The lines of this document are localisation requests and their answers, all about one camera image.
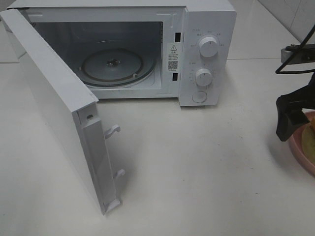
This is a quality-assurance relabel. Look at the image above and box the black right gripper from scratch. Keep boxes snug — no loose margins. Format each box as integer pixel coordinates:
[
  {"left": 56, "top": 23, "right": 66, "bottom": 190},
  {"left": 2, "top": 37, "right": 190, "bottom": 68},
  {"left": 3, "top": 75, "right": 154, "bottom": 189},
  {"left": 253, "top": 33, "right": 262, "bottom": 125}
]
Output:
[{"left": 276, "top": 73, "right": 315, "bottom": 142}]

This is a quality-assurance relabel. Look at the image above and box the pink round plate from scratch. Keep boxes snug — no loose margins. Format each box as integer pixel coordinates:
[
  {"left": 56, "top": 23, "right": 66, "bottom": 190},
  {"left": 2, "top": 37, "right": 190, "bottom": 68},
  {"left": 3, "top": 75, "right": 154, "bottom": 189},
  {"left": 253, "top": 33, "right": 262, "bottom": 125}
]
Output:
[{"left": 289, "top": 111, "right": 315, "bottom": 176}]

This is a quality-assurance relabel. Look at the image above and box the white bread sandwich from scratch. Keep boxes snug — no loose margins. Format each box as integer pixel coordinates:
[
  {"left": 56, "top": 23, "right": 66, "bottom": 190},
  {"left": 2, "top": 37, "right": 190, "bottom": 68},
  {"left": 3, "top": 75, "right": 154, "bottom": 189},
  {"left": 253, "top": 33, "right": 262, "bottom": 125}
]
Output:
[{"left": 302, "top": 118, "right": 315, "bottom": 155}]

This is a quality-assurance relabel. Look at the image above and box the round white door button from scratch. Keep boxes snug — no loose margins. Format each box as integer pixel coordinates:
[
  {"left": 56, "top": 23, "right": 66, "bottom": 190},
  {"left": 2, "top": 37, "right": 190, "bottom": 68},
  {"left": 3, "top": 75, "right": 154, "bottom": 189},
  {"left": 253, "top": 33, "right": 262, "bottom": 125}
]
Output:
[{"left": 192, "top": 91, "right": 207, "bottom": 103}]

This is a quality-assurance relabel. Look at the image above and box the white microwave door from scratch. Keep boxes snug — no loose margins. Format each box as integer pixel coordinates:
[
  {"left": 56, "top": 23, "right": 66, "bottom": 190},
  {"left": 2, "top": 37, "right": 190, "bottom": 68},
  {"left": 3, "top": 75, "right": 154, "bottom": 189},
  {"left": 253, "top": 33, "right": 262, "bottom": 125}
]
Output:
[{"left": 0, "top": 9, "right": 125, "bottom": 214}]

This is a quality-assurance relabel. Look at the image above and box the lower white timer knob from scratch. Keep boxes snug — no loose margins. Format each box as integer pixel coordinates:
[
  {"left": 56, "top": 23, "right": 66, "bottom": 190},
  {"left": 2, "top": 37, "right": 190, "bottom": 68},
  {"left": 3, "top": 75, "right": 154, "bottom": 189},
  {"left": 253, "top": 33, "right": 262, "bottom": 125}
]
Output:
[{"left": 195, "top": 68, "right": 213, "bottom": 87}]

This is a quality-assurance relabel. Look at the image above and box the upper white power knob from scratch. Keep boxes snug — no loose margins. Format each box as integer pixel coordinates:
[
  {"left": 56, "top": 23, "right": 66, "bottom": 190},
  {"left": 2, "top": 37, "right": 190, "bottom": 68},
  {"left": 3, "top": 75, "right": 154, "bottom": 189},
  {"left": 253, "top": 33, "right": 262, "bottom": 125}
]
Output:
[{"left": 199, "top": 36, "right": 219, "bottom": 58}]

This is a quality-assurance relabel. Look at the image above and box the white microwave oven body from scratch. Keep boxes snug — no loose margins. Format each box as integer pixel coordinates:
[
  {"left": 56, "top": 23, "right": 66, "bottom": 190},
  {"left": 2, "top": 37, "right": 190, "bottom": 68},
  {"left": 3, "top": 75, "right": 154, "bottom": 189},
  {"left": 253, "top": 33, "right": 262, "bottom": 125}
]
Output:
[{"left": 6, "top": 0, "right": 237, "bottom": 106}]

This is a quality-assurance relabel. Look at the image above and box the white warning label sticker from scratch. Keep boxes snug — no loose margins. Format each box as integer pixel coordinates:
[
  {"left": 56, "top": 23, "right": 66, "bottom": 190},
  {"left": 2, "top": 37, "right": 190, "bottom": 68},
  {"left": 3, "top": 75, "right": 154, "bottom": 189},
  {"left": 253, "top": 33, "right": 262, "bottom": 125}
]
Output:
[{"left": 167, "top": 43, "right": 180, "bottom": 72}]

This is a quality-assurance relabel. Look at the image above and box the glass microwave turntable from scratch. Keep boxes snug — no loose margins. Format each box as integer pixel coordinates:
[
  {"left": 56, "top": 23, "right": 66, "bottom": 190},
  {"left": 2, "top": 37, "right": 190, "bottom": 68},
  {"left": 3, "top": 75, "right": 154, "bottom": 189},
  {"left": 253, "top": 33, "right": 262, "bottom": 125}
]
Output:
[{"left": 77, "top": 43, "right": 159, "bottom": 88}]

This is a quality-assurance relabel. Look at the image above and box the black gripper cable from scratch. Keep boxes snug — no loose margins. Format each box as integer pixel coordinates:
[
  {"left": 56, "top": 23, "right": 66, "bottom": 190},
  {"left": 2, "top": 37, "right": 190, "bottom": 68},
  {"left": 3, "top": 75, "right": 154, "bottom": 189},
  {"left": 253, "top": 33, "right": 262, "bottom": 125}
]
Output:
[{"left": 275, "top": 22, "right": 315, "bottom": 74}]

